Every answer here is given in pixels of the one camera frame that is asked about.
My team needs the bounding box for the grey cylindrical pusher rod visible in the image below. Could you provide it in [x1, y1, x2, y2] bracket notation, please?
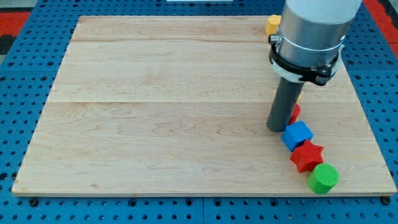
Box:
[266, 77, 304, 133]

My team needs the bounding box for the red circle block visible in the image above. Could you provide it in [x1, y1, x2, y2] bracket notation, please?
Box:
[287, 104, 301, 125]

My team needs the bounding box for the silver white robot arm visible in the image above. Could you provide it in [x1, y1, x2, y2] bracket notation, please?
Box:
[266, 0, 362, 133]

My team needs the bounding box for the yellow heart block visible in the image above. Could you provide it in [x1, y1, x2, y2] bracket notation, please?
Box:
[297, 94, 302, 104]

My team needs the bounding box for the blue cube block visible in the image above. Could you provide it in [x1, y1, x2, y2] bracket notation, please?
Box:
[281, 121, 313, 152]

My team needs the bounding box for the red star block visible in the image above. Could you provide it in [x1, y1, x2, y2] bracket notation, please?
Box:
[290, 139, 324, 173]

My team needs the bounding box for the yellow hexagon block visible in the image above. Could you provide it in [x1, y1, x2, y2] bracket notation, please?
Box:
[265, 14, 282, 35]

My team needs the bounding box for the green cylinder block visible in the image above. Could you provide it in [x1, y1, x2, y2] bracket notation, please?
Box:
[307, 163, 340, 194]

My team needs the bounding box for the wooden board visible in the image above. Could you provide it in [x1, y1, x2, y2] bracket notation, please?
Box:
[11, 15, 398, 198]

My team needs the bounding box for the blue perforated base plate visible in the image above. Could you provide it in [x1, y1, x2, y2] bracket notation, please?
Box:
[1, 0, 397, 223]

